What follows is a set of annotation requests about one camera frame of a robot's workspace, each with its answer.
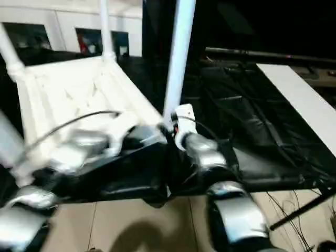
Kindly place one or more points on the white plastic table top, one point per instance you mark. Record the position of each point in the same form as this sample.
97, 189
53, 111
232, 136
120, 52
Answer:
78, 86

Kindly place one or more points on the black metal rod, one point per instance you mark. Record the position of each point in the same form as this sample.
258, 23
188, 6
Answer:
262, 53

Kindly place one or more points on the white mug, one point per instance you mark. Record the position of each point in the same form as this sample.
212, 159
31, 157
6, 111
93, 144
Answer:
92, 48
123, 50

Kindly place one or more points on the black case with yellow label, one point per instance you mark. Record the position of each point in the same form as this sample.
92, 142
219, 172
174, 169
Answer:
157, 26

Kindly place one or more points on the black work mat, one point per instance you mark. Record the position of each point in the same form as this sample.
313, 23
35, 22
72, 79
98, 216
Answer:
249, 118

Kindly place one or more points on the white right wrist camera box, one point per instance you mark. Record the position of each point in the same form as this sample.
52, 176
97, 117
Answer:
186, 115

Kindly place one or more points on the black metal table strut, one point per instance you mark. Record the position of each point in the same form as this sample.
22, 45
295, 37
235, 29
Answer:
302, 211

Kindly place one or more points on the white flat board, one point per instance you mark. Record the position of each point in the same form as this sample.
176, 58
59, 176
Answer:
302, 92

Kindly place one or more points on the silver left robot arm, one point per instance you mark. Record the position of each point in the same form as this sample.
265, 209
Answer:
78, 147

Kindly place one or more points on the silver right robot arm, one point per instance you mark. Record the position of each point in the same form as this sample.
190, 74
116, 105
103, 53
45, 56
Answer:
207, 149

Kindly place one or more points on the white cabinet with glass doors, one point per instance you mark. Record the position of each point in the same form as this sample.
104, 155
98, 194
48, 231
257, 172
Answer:
65, 15

